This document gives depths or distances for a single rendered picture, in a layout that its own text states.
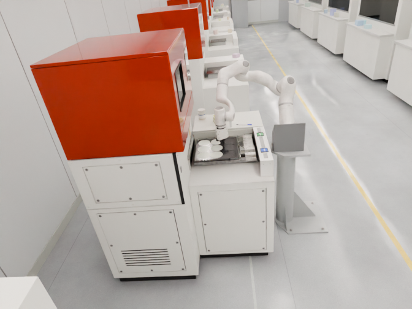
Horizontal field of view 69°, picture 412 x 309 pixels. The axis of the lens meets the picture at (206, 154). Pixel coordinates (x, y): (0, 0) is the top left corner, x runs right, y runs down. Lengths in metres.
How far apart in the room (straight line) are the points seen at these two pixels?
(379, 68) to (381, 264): 4.55
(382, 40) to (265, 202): 4.86
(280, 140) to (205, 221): 0.89
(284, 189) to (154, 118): 1.48
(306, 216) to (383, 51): 4.28
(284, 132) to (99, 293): 1.99
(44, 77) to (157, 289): 1.77
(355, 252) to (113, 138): 2.16
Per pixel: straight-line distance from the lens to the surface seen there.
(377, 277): 2.82
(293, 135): 2.48
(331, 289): 2.65
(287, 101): 2.56
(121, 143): 1.87
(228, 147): 2.47
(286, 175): 2.70
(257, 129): 2.60
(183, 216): 2.13
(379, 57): 6.70
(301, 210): 3.07
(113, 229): 2.33
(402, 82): 5.88
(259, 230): 2.50
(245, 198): 2.27
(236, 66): 2.49
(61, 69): 1.81
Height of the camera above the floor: 2.12
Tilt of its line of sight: 30 degrees down
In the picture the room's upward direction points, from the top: 7 degrees counter-clockwise
